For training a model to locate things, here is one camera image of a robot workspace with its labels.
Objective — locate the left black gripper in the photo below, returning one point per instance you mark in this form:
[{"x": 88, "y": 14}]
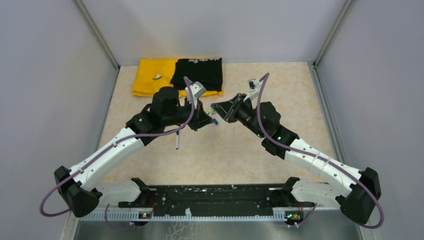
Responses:
[{"x": 200, "y": 117}]

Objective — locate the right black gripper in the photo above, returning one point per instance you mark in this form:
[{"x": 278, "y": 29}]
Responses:
[{"x": 228, "y": 110}]

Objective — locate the white blue-ended marker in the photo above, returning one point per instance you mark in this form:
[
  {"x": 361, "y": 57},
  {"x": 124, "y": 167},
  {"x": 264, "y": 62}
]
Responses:
[{"x": 177, "y": 143}]

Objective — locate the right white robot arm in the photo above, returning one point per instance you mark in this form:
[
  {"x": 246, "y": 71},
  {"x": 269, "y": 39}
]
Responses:
[{"x": 353, "y": 191}]

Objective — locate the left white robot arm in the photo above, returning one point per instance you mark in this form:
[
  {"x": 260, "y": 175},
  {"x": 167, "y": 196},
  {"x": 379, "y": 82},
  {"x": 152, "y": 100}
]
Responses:
[{"x": 80, "y": 187}]

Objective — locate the black folded shirt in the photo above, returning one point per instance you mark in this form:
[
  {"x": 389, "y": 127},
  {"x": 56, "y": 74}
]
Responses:
[{"x": 207, "y": 71}]

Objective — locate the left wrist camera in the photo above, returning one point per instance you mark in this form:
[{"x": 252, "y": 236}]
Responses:
[{"x": 194, "y": 92}]

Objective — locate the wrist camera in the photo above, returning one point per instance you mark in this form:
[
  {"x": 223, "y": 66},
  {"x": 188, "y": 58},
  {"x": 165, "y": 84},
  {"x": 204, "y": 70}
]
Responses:
[
  {"x": 194, "y": 92},
  {"x": 254, "y": 85}
]

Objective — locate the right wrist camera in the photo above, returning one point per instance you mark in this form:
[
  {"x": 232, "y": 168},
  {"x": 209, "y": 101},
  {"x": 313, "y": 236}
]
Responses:
[{"x": 254, "y": 85}]

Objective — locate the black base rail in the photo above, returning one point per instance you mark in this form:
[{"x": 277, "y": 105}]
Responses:
[{"x": 219, "y": 202}]

